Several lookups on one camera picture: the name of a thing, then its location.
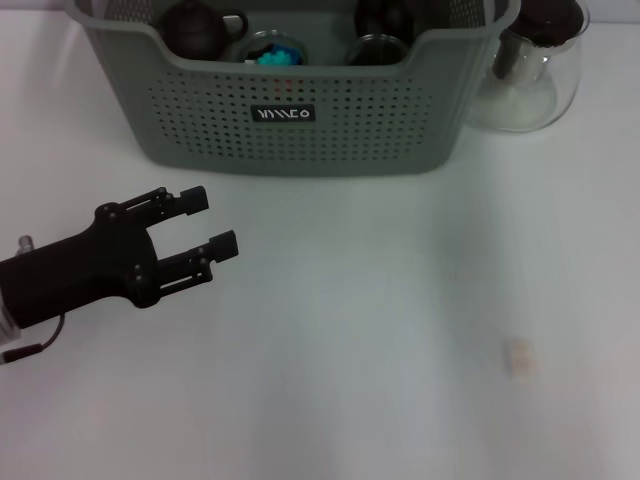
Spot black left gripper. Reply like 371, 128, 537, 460
0, 185, 240, 330

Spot teal square toy plate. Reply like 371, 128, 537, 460
256, 47, 296, 67

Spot glass teacup black holder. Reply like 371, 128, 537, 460
353, 0, 416, 51
242, 28, 310, 66
343, 33, 410, 66

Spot grey-green perforated plastic basket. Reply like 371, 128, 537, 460
73, 0, 521, 179

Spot dark brown clay teapot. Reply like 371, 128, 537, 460
160, 0, 250, 61

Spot white flat toy plate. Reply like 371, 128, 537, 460
503, 338, 535, 384

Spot glass carafe black lid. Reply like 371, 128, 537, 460
467, 0, 591, 134

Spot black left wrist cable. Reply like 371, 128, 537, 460
0, 314, 66, 366

